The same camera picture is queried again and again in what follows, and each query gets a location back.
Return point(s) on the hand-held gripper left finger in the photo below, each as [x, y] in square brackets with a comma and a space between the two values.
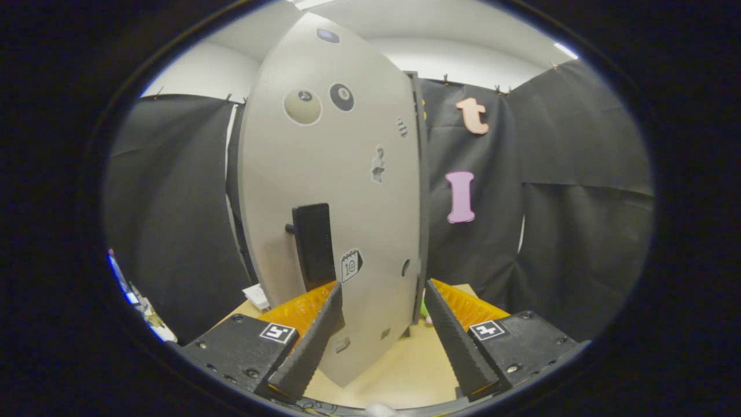
[310, 347]

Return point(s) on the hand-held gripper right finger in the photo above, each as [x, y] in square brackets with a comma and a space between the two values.
[457, 341]

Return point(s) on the dark grey shoe cabinet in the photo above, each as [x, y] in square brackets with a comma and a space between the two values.
[424, 202]

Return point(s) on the grey shoe cabinet door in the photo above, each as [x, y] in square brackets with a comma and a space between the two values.
[347, 202]

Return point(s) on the green and pink plush toy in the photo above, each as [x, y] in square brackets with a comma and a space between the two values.
[426, 315]

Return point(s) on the stack of magazines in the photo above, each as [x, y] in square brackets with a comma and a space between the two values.
[256, 296]

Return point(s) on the black backdrop cloth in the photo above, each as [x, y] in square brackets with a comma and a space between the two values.
[579, 243]

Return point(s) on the colourful clutter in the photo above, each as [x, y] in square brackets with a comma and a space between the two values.
[145, 310]

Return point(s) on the small ceiling light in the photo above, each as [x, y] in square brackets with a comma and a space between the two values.
[566, 51]

